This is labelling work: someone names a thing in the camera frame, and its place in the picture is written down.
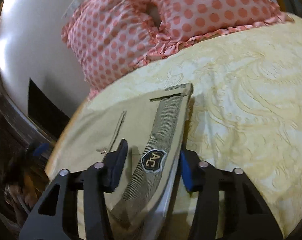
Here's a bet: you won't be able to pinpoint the beige khaki pants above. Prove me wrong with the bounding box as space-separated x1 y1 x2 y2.
46 83 193 239

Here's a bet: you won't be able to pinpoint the yellow patterned bedspread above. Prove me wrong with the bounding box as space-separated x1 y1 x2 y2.
90 15 302 236

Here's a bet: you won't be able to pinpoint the pink polka dot pillow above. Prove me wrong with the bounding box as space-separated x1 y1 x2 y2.
60 0 177 100
142 0 292 57

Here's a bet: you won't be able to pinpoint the white wall outlet plate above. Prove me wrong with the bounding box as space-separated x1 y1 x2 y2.
62 0 81 19

